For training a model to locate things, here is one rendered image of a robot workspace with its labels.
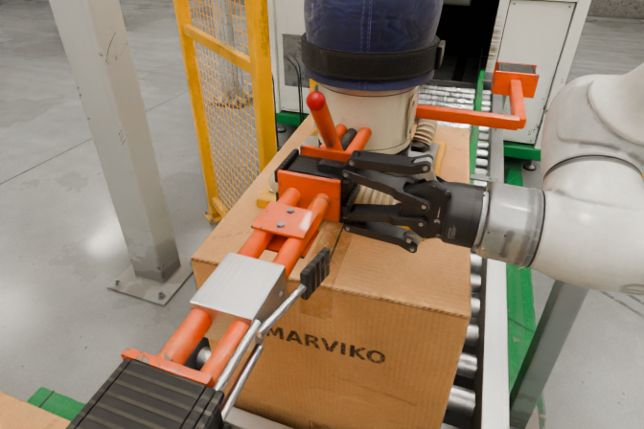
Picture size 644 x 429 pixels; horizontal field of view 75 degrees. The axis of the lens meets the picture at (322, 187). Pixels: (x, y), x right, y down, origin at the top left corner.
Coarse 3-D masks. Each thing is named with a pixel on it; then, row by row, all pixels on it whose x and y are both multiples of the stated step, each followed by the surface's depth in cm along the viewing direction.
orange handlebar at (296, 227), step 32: (512, 96) 81; (512, 128) 72; (288, 192) 52; (256, 224) 46; (288, 224) 46; (256, 256) 43; (288, 256) 42; (192, 320) 35; (160, 352) 33; (224, 352) 33
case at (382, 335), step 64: (448, 128) 102; (256, 192) 78; (192, 256) 63; (384, 256) 63; (448, 256) 63; (320, 320) 62; (384, 320) 58; (448, 320) 55; (256, 384) 75; (320, 384) 70; (384, 384) 65; (448, 384) 61
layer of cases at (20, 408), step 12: (0, 396) 87; (12, 396) 87; (0, 408) 85; (12, 408) 85; (24, 408) 85; (36, 408) 85; (0, 420) 83; (12, 420) 83; (24, 420) 83; (36, 420) 83; (48, 420) 83; (60, 420) 83
